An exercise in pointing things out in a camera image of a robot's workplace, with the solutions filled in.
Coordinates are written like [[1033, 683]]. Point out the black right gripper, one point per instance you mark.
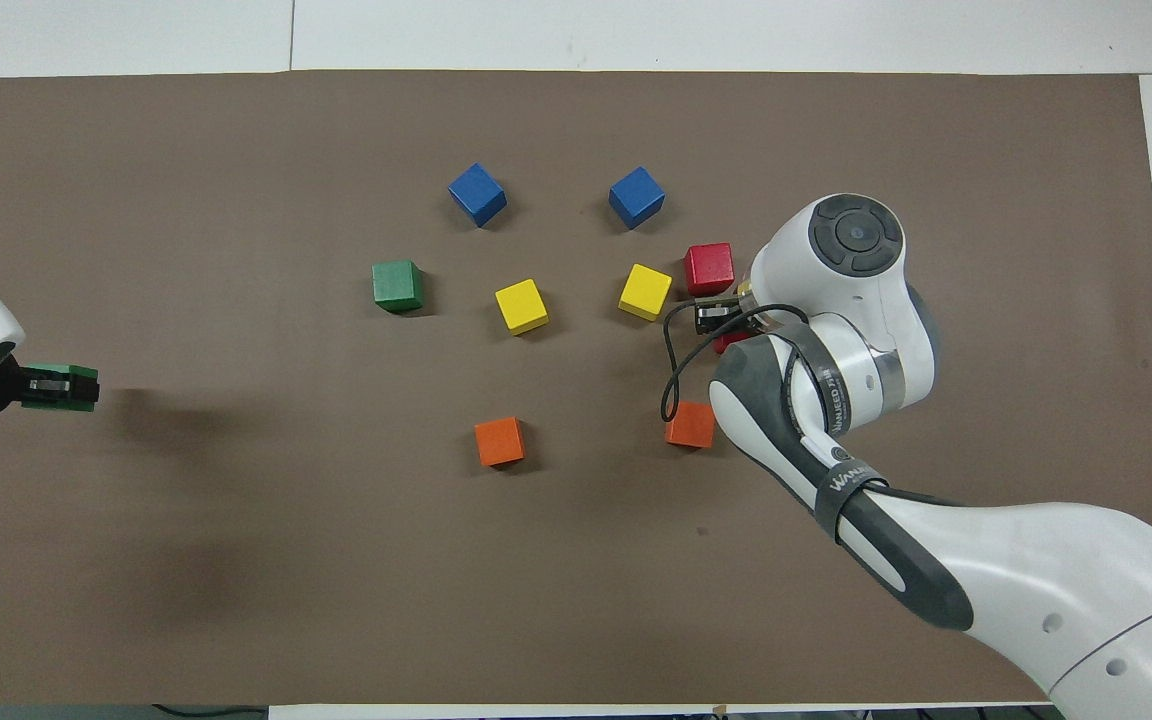
[[714, 318]]

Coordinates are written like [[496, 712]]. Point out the red wooden cube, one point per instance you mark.
[[709, 268], [733, 343]]

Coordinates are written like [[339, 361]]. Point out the yellow wooden cube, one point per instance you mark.
[[521, 306], [645, 291]]

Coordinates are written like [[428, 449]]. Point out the brown paper table mat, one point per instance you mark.
[[336, 600]]

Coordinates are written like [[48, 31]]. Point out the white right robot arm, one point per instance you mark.
[[1036, 570]]

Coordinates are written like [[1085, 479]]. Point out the blue wooden cube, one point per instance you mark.
[[477, 195], [636, 197]]

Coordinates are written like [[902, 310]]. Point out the orange wooden cube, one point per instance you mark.
[[499, 441], [690, 426]]

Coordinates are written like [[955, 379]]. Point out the green wooden cube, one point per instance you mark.
[[84, 388], [397, 286]]

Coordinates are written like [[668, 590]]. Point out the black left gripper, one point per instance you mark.
[[4, 392]]

